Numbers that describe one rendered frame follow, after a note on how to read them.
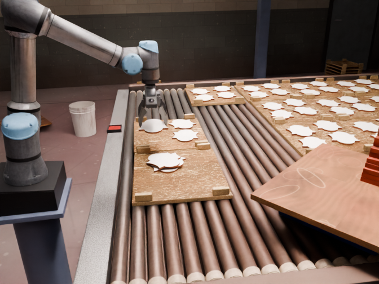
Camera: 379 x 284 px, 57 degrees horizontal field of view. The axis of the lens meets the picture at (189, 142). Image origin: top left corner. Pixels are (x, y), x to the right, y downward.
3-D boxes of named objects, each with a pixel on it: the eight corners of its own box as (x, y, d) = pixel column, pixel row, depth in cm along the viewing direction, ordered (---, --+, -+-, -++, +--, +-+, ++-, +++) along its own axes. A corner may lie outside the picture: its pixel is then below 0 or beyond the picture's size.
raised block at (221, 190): (212, 196, 122) (212, 189, 121) (211, 193, 124) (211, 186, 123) (229, 195, 123) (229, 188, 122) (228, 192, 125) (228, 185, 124)
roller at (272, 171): (340, 285, 93) (343, 271, 91) (208, 92, 270) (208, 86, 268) (357, 284, 93) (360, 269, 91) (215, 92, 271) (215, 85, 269)
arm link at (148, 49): (135, 40, 144) (155, 39, 146) (136, 67, 148) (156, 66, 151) (139, 43, 137) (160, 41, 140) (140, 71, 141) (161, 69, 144)
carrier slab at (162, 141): (133, 155, 158) (133, 152, 157) (133, 124, 195) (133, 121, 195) (210, 149, 162) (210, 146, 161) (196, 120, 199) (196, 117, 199)
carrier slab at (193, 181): (132, 207, 120) (131, 203, 120) (135, 155, 158) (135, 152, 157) (232, 198, 124) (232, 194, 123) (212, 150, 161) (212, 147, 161)
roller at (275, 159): (357, 284, 93) (361, 269, 91) (215, 92, 271) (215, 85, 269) (375, 282, 94) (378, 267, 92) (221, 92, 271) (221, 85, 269)
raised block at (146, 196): (135, 202, 120) (134, 195, 119) (135, 199, 121) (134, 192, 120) (152, 201, 120) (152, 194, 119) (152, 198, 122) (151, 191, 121)
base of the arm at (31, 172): (-4, 185, 125) (-8, 160, 121) (14, 166, 139) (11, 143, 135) (39, 186, 126) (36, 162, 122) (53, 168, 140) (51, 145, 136)
